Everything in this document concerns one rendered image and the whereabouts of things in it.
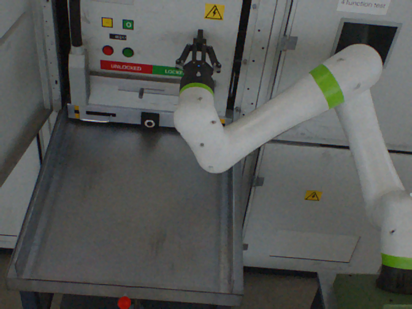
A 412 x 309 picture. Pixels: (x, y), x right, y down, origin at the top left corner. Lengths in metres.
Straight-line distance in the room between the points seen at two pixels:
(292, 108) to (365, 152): 0.30
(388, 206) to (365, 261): 1.08
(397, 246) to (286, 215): 0.86
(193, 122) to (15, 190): 1.13
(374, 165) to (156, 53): 0.72
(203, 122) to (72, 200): 0.54
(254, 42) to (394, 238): 0.72
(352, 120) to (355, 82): 0.20
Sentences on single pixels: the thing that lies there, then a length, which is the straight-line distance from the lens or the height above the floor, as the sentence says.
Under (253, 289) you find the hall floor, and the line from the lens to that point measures 2.68.
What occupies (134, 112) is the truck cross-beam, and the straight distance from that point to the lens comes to 1.99.
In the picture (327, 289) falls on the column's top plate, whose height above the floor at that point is 0.75.
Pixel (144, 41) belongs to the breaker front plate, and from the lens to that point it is 1.84.
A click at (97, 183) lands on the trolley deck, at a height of 0.85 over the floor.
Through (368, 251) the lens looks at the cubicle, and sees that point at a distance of 2.63.
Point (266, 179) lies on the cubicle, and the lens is 2.24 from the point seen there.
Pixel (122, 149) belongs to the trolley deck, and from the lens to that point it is 1.96.
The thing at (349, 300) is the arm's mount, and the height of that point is 0.84.
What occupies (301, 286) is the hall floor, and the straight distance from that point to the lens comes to 2.73.
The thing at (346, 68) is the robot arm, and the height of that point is 1.34.
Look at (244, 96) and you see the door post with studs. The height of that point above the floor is 0.98.
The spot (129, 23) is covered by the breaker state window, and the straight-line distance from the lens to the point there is 1.81.
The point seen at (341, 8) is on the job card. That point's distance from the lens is 1.82.
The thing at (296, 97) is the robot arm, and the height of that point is 1.27.
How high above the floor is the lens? 2.20
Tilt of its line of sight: 44 degrees down
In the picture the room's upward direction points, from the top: 8 degrees clockwise
